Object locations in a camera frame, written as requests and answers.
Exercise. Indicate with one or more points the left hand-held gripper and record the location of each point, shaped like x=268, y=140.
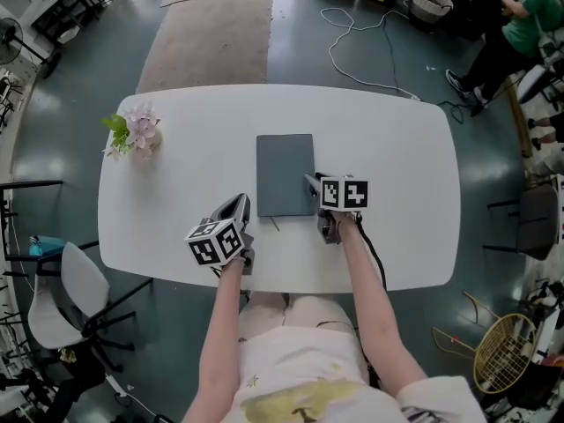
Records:
x=213, y=245

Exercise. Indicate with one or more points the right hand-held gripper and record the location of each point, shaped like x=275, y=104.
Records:
x=343, y=194

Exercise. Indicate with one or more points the grey notebook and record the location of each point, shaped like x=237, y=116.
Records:
x=282, y=170

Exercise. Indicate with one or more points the person's left forearm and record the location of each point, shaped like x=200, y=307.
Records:
x=218, y=333

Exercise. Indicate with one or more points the person's right forearm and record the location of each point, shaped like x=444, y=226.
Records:
x=374, y=306

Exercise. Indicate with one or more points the pale flower vase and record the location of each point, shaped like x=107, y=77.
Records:
x=155, y=146

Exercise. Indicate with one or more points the pink flower bouquet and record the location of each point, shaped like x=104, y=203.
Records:
x=138, y=128

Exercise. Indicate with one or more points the person's beige trousers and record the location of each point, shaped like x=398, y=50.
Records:
x=304, y=311

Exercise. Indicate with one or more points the large brown floor mat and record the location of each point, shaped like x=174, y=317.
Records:
x=211, y=42

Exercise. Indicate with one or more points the white office chair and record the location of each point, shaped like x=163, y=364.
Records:
x=79, y=298

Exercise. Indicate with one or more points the person's white printed shirt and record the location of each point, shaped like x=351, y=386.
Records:
x=308, y=377

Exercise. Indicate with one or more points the teal bag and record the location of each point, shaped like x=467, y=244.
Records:
x=44, y=245

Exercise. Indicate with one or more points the wooden stick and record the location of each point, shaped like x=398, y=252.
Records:
x=520, y=126

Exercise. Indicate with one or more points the white woven basket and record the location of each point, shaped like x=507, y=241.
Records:
x=429, y=0

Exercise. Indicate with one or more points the white power strip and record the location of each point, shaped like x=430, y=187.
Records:
x=116, y=386

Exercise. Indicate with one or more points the dark grey chair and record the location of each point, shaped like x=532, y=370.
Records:
x=535, y=223

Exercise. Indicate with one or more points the black standing fan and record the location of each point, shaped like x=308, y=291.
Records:
x=13, y=38

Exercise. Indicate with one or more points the black metal frame table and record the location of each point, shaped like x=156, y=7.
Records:
x=26, y=185

